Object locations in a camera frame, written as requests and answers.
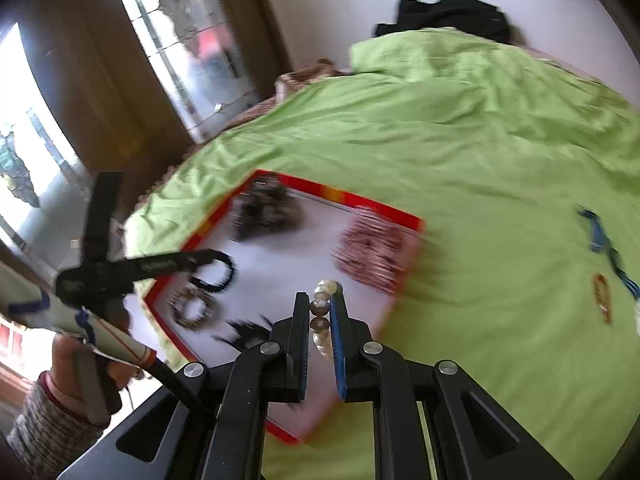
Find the black scrunchie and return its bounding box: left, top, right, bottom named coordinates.
left=189, top=249, right=236, bottom=295

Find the white pearl bracelet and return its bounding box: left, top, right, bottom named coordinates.
left=308, top=278, right=344, bottom=361

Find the orange bead bracelet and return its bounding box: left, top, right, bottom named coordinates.
left=591, top=272, right=615, bottom=325

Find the grey knit sleeve forearm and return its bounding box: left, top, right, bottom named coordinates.
left=6, top=372, right=104, bottom=479

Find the left hand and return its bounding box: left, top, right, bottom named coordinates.
left=46, top=334, right=140, bottom=429

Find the black hair clip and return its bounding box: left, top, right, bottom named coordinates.
left=212, top=315, right=273, bottom=352

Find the red rimmed white tray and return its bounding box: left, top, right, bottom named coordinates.
left=142, top=169, right=426, bottom=446

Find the dark patterned scrunchie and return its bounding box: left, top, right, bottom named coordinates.
left=231, top=174, right=303, bottom=242

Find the red white patterned scrunchie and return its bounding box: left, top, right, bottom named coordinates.
left=333, top=208, right=409, bottom=295

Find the green bed sheet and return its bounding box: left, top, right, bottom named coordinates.
left=126, top=29, right=639, bottom=479

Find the window with lattice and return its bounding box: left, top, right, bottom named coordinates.
left=122, top=0, right=258, bottom=143

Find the black garment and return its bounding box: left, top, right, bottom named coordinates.
left=373, top=0, right=512, bottom=44

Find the dark bead bracelet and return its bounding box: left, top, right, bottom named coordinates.
left=168, top=286, right=222, bottom=331

